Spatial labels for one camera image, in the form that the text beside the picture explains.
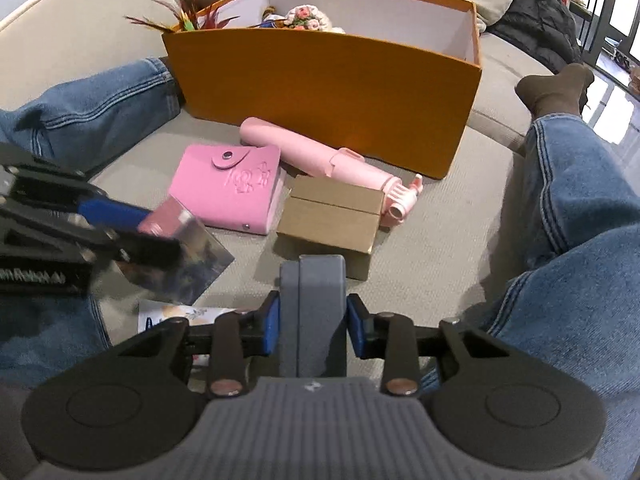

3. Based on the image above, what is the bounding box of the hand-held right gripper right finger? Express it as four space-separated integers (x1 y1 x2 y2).
346 293 502 397

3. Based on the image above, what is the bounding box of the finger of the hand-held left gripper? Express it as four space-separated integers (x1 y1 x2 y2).
20 167 153 228
0 214 183 267

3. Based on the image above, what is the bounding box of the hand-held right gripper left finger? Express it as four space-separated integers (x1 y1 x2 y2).
116 290 281 397

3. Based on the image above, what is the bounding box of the grey case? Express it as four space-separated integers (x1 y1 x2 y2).
278 254 347 379

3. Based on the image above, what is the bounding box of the shiny silver card sleeve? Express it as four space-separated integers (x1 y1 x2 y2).
92 197 236 307

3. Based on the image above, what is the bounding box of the white printed booklet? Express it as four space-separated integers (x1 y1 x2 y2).
137 299 242 367

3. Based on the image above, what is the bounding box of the pink snap wallet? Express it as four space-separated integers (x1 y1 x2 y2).
167 143 287 236

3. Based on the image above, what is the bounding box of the small brown cardboard box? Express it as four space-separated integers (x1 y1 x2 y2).
275 174 386 281

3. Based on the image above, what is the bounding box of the pink selfie stick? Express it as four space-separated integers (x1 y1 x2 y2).
238 116 425 227

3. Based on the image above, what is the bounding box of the orange cardboard box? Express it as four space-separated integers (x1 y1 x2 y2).
161 0 484 181

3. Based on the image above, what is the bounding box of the person's left leg in jeans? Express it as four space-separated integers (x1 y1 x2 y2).
0 57 184 389

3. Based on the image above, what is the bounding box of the person's leg in jeans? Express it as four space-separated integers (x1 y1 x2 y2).
0 57 184 389
420 109 640 441

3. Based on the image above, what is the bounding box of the beige sofa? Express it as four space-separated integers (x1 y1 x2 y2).
0 0 556 361

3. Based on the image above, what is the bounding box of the red green feather toy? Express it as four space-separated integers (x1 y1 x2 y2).
124 0 242 34

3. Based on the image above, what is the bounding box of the blue white packet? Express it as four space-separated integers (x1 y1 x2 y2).
259 6 289 29

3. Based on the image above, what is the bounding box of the person's right leg in jeans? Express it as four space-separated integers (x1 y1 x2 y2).
420 109 640 441

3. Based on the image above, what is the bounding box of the brown sock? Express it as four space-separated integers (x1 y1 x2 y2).
514 63 596 122

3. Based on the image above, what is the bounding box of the black padded jacket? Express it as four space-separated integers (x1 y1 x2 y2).
487 0 584 77

